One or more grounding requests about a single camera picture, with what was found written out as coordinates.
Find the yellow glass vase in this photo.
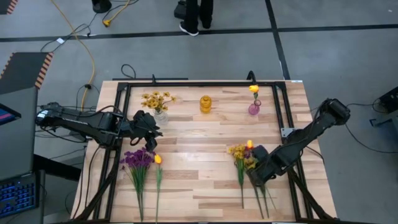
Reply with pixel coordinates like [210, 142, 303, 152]
[199, 95, 213, 114]

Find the backlit keyboard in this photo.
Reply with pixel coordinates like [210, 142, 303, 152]
[0, 173, 40, 218]

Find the small hazard-striped black mat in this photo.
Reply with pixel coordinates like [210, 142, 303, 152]
[0, 0, 19, 16]

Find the yellow artificial tulip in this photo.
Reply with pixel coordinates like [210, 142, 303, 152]
[248, 84, 261, 106]

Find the clear glass vase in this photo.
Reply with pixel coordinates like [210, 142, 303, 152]
[154, 108, 169, 126]

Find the person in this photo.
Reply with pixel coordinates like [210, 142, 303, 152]
[178, 0, 215, 37]

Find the black box on floor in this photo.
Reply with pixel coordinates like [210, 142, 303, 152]
[173, 0, 187, 20]

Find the black floor equipment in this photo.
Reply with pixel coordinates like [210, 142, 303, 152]
[369, 86, 398, 128]

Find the black aluminium table frame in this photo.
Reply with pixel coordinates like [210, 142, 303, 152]
[72, 79, 340, 224]

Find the grey side desk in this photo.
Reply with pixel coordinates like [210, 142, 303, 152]
[0, 86, 39, 181]

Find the orange artificial tulip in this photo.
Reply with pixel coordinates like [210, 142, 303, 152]
[246, 139, 277, 210]
[154, 154, 164, 223]

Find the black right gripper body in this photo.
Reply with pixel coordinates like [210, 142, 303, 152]
[248, 144, 276, 187]

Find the black floor cable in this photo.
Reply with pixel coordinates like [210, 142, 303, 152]
[40, 12, 99, 54]
[343, 102, 398, 155]

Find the black round stand base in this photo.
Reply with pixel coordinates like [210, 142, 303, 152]
[91, 0, 113, 14]

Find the black cable loop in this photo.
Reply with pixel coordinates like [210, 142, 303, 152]
[120, 63, 137, 80]

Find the long yellow floor cable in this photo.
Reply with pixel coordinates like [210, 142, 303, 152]
[49, 0, 96, 111]

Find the pink glass vase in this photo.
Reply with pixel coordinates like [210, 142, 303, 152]
[248, 99, 262, 116]

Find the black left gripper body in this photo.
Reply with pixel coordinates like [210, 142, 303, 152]
[124, 110, 158, 153]

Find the yellow cable with plug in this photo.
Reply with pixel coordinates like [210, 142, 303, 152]
[102, 0, 131, 28]

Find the large hazard-striped black mat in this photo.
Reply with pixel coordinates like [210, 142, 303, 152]
[0, 52, 55, 96]

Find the small lit screen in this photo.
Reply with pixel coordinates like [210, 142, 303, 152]
[0, 103, 22, 127]

